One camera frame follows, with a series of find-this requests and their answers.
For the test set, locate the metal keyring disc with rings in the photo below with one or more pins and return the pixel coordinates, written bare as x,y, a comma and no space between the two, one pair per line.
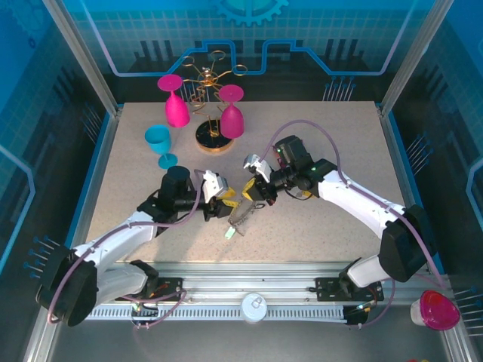
243,215

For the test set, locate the key with green tag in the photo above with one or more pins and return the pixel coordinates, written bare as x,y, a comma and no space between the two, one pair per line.
229,234

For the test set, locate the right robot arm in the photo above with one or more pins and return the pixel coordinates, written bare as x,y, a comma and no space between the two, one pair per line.
358,200

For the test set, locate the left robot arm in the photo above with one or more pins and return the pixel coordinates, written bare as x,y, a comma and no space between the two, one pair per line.
113,241

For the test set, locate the blue plastic goblet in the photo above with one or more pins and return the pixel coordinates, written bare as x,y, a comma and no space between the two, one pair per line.
158,139

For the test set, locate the pink plastic goblet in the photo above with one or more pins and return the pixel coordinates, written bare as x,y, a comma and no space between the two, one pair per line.
231,122
176,109

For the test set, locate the white round can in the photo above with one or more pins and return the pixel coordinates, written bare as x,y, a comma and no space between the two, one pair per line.
253,307

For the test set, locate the pink cup outside table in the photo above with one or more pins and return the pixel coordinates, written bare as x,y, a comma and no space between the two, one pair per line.
439,311

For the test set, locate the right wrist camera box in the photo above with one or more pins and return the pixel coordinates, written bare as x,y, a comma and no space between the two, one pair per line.
258,167

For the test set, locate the aluminium front rail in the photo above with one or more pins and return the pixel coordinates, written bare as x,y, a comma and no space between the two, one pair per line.
245,277

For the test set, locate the aluminium frame post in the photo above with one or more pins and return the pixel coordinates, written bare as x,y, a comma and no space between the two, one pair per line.
413,56
82,56

